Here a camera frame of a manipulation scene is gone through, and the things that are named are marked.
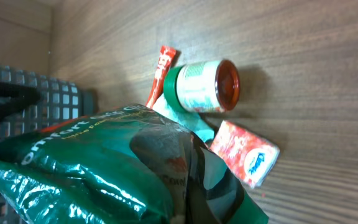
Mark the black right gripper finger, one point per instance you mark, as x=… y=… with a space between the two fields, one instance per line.
x=16 y=98

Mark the green 3M gloves packet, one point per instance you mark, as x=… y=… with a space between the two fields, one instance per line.
x=131 y=165

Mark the red small packet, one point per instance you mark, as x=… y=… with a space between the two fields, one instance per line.
x=167 y=54

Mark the pale green small packet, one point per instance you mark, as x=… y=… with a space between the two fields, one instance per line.
x=191 y=121

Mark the small jar green lid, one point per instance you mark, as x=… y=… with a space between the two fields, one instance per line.
x=203 y=87

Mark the red white small carton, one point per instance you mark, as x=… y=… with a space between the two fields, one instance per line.
x=249 y=156

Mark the grey plastic shopping basket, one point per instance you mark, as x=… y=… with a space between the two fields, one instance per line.
x=60 y=100

